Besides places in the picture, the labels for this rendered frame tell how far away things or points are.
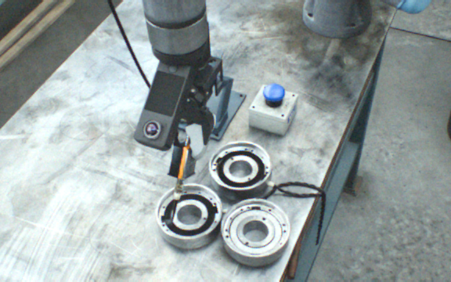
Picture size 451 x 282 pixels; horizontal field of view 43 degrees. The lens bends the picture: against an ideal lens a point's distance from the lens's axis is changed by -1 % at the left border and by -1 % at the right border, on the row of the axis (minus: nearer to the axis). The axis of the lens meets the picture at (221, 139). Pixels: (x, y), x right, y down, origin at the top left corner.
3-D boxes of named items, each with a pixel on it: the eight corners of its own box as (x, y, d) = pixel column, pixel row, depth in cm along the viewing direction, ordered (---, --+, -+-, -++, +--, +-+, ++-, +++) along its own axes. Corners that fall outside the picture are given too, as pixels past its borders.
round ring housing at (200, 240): (162, 258, 89) (159, 244, 86) (155, 204, 96) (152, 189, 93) (229, 246, 90) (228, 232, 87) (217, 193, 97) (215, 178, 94)
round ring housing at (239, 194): (199, 190, 98) (197, 175, 95) (228, 148, 104) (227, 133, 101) (254, 213, 94) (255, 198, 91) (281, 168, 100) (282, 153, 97)
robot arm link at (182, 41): (189, 35, 66) (128, 19, 69) (193, 66, 69) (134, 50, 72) (216, -1, 71) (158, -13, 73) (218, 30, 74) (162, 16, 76)
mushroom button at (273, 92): (279, 119, 105) (280, 99, 101) (259, 113, 106) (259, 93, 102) (287, 105, 107) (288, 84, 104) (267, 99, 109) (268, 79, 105)
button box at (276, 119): (284, 136, 105) (285, 117, 102) (248, 125, 108) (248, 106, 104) (299, 107, 110) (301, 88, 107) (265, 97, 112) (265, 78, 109)
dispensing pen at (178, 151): (156, 226, 88) (176, 121, 84) (169, 218, 92) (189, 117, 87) (169, 231, 88) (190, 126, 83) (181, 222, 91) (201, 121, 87)
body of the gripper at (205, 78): (225, 90, 84) (222, 22, 75) (200, 131, 78) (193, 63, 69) (178, 77, 86) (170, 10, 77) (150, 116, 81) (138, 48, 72)
